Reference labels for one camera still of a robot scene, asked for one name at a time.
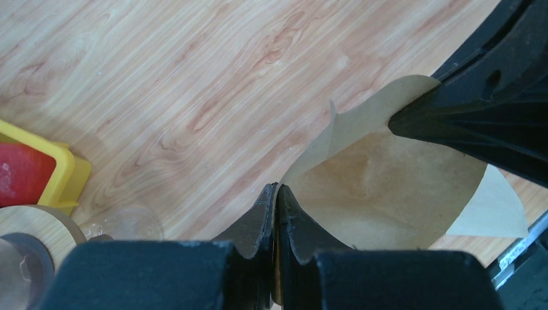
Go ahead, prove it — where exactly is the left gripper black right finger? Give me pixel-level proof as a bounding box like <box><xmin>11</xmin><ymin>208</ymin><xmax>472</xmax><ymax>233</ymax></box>
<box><xmin>276</xmin><ymin>185</ymin><xmax>503</xmax><ymax>309</ymax></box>

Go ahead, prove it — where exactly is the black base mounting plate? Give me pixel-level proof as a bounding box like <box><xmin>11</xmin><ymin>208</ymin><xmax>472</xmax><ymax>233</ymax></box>
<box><xmin>487</xmin><ymin>213</ymin><xmax>547</xmax><ymax>310</ymax></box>

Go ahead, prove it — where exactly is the red tomato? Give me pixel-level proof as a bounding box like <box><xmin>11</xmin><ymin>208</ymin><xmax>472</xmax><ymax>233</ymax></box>
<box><xmin>1</xmin><ymin>143</ymin><xmax>56</xmax><ymax>207</ymax></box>

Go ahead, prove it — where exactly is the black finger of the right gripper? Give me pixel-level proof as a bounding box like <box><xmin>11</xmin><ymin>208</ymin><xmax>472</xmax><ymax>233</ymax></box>
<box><xmin>388</xmin><ymin>1</ymin><xmax>547</xmax><ymax>187</ymax></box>

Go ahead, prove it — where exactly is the brown paper filter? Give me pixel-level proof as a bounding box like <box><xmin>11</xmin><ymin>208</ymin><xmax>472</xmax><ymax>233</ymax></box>
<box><xmin>282</xmin><ymin>75</ymin><xmax>487</xmax><ymax>250</ymax></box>
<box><xmin>446</xmin><ymin>165</ymin><xmax>529</xmax><ymax>238</ymax></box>

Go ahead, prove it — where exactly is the yellow plastic basket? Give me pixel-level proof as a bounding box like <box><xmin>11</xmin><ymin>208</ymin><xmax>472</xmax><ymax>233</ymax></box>
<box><xmin>1</xmin><ymin>120</ymin><xmax>92</xmax><ymax>216</ymax></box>

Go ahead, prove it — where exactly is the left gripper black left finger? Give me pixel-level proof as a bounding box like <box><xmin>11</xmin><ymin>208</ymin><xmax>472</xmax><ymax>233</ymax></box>
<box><xmin>40</xmin><ymin>183</ymin><xmax>277</xmax><ymax>309</ymax></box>

